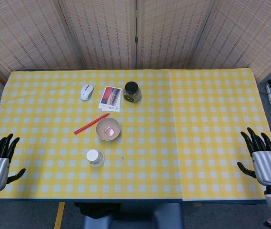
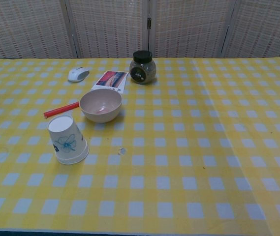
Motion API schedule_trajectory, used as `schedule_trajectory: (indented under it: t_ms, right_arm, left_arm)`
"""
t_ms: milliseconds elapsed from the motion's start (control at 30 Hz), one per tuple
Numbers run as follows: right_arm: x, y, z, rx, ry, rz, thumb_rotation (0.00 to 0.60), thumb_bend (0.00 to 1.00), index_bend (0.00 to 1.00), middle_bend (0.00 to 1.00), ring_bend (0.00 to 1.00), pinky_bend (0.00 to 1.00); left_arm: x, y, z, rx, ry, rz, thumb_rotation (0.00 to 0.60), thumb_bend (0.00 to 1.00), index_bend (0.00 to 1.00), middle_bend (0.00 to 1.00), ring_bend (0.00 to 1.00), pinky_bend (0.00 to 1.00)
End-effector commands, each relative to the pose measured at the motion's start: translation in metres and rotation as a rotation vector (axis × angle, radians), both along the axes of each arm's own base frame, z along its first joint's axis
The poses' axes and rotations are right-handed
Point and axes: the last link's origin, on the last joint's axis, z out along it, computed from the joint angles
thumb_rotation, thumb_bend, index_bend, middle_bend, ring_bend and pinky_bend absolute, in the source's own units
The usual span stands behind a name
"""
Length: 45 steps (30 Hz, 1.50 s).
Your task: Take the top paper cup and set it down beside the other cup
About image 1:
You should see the glass jar black lid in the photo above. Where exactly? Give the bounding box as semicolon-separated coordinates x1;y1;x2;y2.
122;81;142;103

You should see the beige bowl pink inside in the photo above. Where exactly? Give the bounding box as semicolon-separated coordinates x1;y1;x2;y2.
95;117;121;141

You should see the red plastic straw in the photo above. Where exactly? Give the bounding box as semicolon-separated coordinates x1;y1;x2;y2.
74;113;110;135

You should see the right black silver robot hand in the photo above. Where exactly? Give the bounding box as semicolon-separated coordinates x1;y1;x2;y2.
237;127;271;187

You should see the white paper cup blue flower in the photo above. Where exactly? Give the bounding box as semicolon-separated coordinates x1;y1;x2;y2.
86;149;106;167

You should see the large yellow checkered tablecloth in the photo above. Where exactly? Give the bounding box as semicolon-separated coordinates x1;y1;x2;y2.
0;69;183;201

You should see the white grey computer mouse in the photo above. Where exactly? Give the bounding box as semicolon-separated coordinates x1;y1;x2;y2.
80;83;94;101

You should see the photo card with red picture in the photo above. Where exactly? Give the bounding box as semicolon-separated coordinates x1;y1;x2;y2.
98;86;122;112

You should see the small yellow checkered tablecloth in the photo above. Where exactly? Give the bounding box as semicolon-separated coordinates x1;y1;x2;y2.
167;68;267;202

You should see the woven folding screen panel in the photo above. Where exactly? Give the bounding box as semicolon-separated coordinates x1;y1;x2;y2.
136;0;220;70
189;0;271;82
58;0;139;70
0;0;85;79

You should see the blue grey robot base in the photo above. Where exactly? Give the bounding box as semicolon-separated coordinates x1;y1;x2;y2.
82;202;185;229

